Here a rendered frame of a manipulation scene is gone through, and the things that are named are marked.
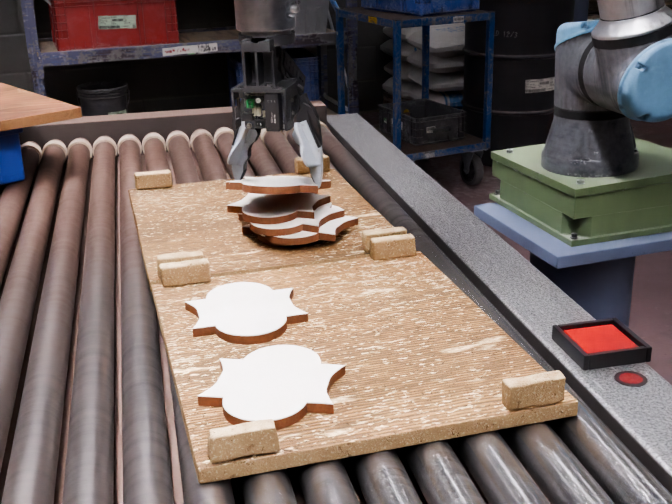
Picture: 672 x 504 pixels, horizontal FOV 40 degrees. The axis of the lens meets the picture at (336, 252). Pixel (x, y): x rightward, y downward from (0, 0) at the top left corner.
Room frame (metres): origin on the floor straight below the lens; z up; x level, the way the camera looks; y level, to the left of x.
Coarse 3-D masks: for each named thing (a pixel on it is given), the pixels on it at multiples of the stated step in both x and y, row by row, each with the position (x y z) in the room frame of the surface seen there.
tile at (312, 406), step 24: (240, 360) 0.81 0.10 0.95; (264, 360) 0.81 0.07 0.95; (288, 360) 0.81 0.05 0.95; (312, 360) 0.81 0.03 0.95; (216, 384) 0.76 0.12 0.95; (240, 384) 0.76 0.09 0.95; (264, 384) 0.76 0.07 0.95; (288, 384) 0.76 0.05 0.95; (312, 384) 0.76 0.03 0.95; (240, 408) 0.72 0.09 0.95; (264, 408) 0.72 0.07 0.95; (288, 408) 0.72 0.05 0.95; (312, 408) 0.73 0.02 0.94
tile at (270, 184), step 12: (240, 180) 1.19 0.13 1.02; (252, 180) 1.19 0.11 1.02; (264, 180) 1.20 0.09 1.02; (276, 180) 1.20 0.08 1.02; (288, 180) 1.20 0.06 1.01; (300, 180) 1.21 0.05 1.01; (312, 180) 1.21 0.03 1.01; (324, 180) 1.21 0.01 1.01; (252, 192) 1.13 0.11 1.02; (264, 192) 1.13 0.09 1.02; (276, 192) 1.13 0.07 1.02; (288, 192) 1.13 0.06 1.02; (300, 192) 1.15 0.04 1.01; (312, 192) 1.15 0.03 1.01
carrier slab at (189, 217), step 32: (160, 192) 1.42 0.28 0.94; (192, 192) 1.41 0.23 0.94; (224, 192) 1.41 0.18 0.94; (320, 192) 1.40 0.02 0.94; (352, 192) 1.39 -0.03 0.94; (160, 224) 1.26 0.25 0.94; (192, 224) 1.26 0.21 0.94; (224, 224) 1.25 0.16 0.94; (384, 224) 1.23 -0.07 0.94; (224, 256) 1.12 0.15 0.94; (256, 256) 1.12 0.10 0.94; (288, 256) 1.12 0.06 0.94; (320, 256) 1.12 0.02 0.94; (352, 256) 1.12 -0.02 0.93
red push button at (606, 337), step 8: (584, 328) 0.90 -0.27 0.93; (592, 328) 0.90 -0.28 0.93; (600, 328) 0.90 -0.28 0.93; (608, 328) 0.90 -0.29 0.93; (616, 328) 0.90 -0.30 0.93; (576, 336) 0.88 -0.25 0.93; (584, 336) 0.88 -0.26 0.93; (592, 336) 0.88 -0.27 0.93; (600, 336) 0.88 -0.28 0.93; (608, 336) 0.88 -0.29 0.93; (616, 336) 0.88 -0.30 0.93; (624, 336) 0.88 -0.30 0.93; (584, 344) 0.86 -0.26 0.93; (592, 344) 0.86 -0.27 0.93; (600, 344) 0.86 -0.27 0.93; (608, 344) 0.86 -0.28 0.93; (616, 344) 0.86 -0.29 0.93; (624, 344) 0.86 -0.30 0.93; (632, 344) 0.86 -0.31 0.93; (592, 352) 0.84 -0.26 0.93
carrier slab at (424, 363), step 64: (192, 320) 0.93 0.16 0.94; (320, 320) 0.92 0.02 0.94; (384, 320) 0.92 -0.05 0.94; (448, 320) 0.91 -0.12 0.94; (192, 384) 0.78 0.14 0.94; (384, 384) 0.77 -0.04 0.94; (448, 384) 0.77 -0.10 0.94; (192, 448) 0.67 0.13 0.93; (320, 448) 0.67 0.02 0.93; (384, 448) 0.68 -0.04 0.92
